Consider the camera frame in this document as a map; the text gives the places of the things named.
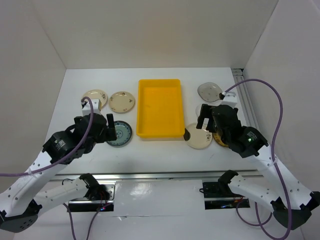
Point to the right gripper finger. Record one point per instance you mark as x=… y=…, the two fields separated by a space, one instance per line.
x=201 y=123
x=205 y=112

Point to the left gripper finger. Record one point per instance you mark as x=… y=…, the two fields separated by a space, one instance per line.
x=110 y=121
x=111 y=134

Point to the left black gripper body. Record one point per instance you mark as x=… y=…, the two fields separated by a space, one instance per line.
x=102 y=137

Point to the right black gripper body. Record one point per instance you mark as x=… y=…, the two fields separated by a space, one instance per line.
x=218 y=129

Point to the clear glass plate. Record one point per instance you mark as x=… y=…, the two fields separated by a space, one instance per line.
x=197 y=112

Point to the blue floral plate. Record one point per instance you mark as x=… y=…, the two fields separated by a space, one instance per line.
x=124 y=134

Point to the yellow and black patterned plate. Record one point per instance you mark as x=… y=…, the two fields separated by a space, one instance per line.
x=218 y=140

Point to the beige plate with black blotch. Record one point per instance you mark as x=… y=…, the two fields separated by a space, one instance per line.
x=197 y=138

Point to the smoky grey glass plate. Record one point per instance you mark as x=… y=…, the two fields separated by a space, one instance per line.
x=209 y=92

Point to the cream floral plate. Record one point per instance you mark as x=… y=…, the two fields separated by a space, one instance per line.
x=121 y=102

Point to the cream plate with black spot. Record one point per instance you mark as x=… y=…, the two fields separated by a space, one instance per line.
x=97 y=94

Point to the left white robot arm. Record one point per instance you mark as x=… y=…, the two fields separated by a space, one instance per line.
x=25 y=200

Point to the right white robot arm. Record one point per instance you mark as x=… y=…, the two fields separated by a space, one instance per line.
x=289 y=200

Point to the yellow plastic bin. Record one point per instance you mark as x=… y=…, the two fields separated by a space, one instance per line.
x=160 y=112

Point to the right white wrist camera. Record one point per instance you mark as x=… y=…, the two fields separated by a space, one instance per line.
x=228 y=98

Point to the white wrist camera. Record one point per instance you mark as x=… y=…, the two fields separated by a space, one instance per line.
x=95 y=106
x=228 y=98

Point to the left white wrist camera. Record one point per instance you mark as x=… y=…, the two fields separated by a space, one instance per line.
x=95 y=106

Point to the aluminium rail at front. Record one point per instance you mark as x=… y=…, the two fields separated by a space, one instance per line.
x=156 y=176

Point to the aluminium rail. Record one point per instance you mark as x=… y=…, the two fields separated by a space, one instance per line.
x=156 y=176
x=245 y=99

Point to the aluminium rail at right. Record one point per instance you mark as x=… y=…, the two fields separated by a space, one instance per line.
x=245 y=99

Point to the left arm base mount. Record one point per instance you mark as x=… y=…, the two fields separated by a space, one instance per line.
x=102 y=201

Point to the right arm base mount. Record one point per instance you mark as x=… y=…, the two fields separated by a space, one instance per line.
x=216 y=199

